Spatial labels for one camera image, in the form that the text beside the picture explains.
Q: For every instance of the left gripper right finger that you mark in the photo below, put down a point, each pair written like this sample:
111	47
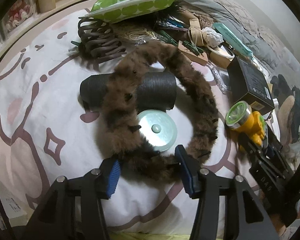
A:
244	215

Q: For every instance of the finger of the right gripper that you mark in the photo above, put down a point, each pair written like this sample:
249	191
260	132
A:
249	148

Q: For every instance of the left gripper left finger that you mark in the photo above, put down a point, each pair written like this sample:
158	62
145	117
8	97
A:
72	208

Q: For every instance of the yellow headlamp flashlight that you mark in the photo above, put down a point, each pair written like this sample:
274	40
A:
242	119

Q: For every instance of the black cardboard box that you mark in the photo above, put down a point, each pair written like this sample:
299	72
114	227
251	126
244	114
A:
249	84

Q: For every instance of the pale green round lid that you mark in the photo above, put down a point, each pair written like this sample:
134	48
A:
158	128

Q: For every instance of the brown kraft paper box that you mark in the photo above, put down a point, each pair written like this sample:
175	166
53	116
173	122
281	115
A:
192	54

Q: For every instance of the black foam roll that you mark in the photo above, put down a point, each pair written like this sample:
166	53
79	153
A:
157	91

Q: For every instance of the teal flat package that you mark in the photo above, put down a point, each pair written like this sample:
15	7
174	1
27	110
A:
232	40

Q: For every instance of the crumpled white paper ball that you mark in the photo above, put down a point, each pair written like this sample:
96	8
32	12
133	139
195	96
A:
211	37

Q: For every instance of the grey folded duvet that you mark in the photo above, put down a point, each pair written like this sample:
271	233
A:
267	27

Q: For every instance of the brown plastic hair claw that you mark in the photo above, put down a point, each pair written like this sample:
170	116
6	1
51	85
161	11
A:
98	40

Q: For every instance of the green polka dot pouch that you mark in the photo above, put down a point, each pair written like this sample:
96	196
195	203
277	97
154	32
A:
113	11

